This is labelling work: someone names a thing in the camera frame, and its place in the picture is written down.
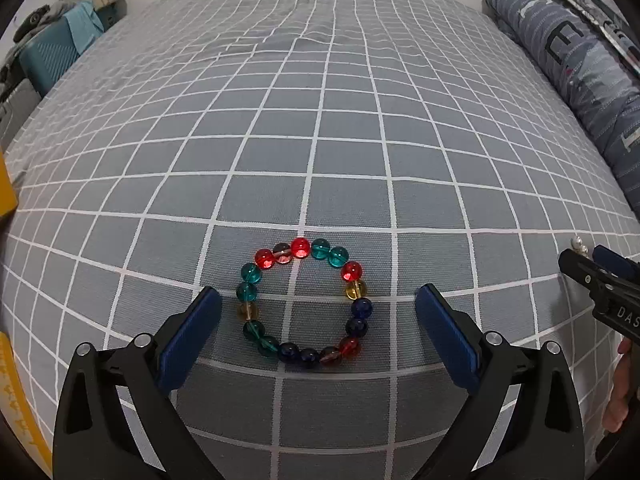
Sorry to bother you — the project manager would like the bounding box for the grey case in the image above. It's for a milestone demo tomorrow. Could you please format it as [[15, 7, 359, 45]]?
[[0, 77, 39, 149]]

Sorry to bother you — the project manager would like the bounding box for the orange cardboard box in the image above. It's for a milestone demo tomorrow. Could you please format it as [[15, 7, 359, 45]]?
[[0, 149, 19, 217]]

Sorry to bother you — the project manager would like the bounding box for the dark grey bag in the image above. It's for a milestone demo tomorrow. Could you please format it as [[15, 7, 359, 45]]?
[[12, 4, 67, 44]]

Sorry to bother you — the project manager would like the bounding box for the light blue cloth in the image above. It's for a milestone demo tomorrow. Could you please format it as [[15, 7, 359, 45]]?
[[64, 0, 107, 50]]

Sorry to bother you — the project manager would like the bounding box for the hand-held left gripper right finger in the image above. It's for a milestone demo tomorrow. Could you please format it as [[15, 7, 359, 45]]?
[[414, 283, 586, 480]]

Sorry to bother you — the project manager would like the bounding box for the grey striped pillow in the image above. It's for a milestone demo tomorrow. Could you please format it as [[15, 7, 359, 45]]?
[[482, 0, 640, 202]]

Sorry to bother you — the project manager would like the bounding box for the person's right hand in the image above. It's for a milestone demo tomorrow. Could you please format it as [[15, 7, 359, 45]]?
[[602, 337, 637, 434]]

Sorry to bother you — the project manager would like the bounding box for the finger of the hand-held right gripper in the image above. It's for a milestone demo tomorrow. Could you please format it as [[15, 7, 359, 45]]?
[[558, 248, 610, 308], [592, 244, 640, 281]]

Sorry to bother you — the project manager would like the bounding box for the multicolour glass bead bracelet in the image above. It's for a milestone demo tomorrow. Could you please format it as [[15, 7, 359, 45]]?
[[236, 237, 375, 365]]

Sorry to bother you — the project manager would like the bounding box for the teal suitcase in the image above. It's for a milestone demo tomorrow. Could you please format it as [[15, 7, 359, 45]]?
[[20, 7, 108, 97]]

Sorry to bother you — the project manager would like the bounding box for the grey checked bed sheet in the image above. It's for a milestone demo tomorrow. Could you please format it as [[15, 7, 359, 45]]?
[[0, 0, 640, 480]]

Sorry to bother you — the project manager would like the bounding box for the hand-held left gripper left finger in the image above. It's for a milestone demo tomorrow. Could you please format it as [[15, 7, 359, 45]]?
[[52, 286, 224, 480]]

